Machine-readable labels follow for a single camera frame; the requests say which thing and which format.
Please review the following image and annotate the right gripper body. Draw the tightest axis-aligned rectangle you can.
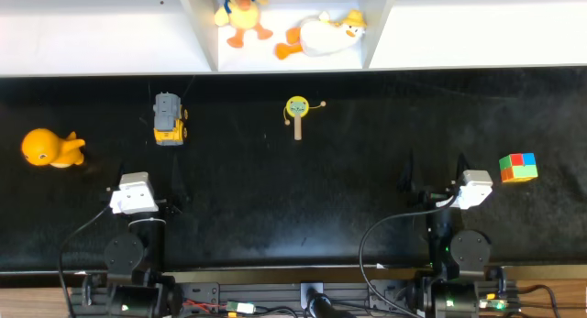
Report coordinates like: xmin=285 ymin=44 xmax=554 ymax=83
xmin=415 ymin=188 xmax=460 ymax=210

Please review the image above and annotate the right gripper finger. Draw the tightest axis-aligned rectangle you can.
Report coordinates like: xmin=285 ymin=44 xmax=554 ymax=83
xmin=396 ymin=148 xmax=417 ymax=194
xmin=455 ymin=152 xmax=472 ymax=184

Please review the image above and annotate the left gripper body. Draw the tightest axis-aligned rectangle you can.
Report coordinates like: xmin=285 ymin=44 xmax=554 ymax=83
xmin=155 ymin=196 xmax=183 ymax=218

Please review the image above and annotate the many-coloured puzzle cube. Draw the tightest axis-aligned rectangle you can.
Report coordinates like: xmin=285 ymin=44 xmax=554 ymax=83
xmin=498 ymin=152 xmax=539 ymax=184

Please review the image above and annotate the grey and yellow toy truck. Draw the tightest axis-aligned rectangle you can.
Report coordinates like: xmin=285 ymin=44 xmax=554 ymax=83
xmin=152 ymin=92 xmax=190 ymax=148

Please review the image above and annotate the orange rubber toy figure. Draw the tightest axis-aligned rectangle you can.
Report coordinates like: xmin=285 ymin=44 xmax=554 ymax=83
xmin=20 ymin=127 xmax=87 ymax=170

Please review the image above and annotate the yellow rattle drum toy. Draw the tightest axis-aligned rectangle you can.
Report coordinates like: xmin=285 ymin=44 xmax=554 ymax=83
xmin=282 ymin=95 xmax=327 ymax=142

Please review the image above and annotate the white shelf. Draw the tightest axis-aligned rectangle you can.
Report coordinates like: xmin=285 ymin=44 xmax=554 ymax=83
xmin=0 ymin=0 xmax=587 ymax=79

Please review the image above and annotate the white plush duck with hat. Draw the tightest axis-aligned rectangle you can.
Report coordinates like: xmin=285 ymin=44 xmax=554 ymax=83
xmin=273 ymin=8 xmax=368 ymax=60

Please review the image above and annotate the yellow plush duck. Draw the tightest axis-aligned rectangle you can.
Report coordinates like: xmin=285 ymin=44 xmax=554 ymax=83
xmin=213 ymin=0 xmax=275 ymax=49

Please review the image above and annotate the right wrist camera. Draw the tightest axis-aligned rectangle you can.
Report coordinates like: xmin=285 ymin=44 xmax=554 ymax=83
xmin=450 ymin=170 xmax=494 ymax=211

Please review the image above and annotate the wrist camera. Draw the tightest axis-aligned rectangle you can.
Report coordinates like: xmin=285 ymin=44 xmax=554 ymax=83
xmin=450 ymin=170 xmax=494 ymax=211
xmin=108 ymin=171 xmax=160 ymax=215

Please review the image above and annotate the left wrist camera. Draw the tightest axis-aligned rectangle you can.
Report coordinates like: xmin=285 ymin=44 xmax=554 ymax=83
xmin=108 ymin=171 xmax=160 ymax=215

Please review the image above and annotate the black cable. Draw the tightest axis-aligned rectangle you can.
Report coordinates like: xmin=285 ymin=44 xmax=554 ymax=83
xmin=57 ymin=204 xmax=113 ymax=318
xmin=358 ymin=194 xmax=460 ymax=318

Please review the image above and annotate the mounting rail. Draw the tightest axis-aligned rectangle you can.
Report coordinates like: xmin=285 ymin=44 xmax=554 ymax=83
xmin=68 ymin=280 xmax=563 ymax=318

